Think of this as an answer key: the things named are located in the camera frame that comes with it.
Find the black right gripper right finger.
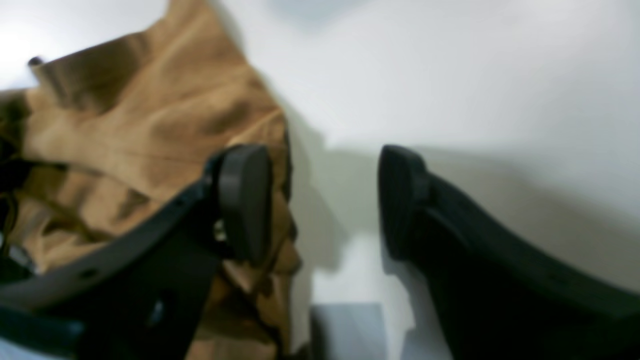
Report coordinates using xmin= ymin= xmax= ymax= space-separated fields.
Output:
xmin=377 ymin=145 xmax=640 ymax=360

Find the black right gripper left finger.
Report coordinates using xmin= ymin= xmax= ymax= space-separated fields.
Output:
xmin=1 ymin=144 xmax=272 ymax=360

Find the brown t-shirt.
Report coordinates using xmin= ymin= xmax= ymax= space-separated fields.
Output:
xmin=1 ymin=0 xmax=300 ymax=360

